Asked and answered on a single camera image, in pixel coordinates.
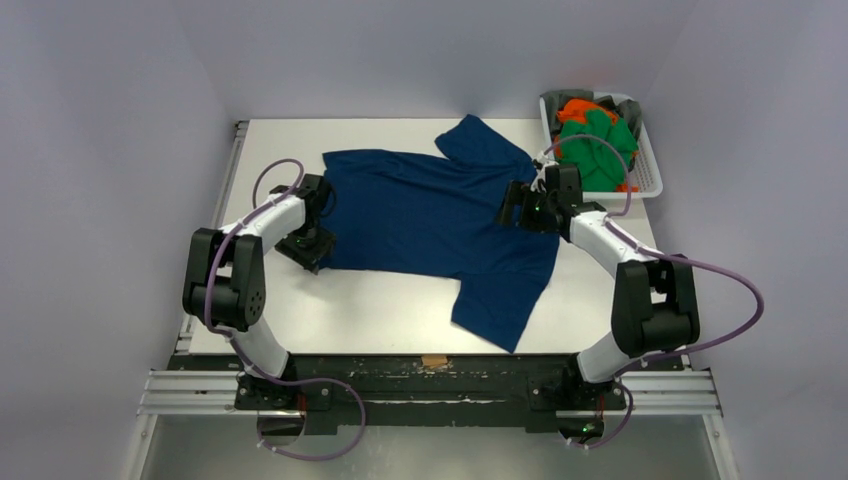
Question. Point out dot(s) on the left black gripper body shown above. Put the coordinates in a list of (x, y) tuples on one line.
[(306, 244)]

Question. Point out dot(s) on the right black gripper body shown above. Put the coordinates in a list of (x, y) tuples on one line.
[(515, 208)]

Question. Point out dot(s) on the blue t shirt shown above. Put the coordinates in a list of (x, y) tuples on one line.
[(436, 216)]

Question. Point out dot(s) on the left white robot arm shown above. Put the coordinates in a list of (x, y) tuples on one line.
[(225, 282)]

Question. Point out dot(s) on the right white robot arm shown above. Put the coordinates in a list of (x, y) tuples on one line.
[(654, 303)]

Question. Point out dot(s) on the green t shirt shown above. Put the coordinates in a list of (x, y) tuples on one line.
[(599, 152)]

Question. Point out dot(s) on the white plastic basket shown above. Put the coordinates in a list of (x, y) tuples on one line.
[(611, 161)]

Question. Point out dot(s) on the orange t shirt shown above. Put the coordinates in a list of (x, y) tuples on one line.
[(580, 112)]

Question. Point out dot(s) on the grey t shirt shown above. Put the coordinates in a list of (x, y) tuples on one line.
[(625, 107)]

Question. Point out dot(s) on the brown tape piece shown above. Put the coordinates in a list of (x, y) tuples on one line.
[(433, 362)]

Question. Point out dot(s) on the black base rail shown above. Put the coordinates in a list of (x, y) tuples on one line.
[(535, 392)]

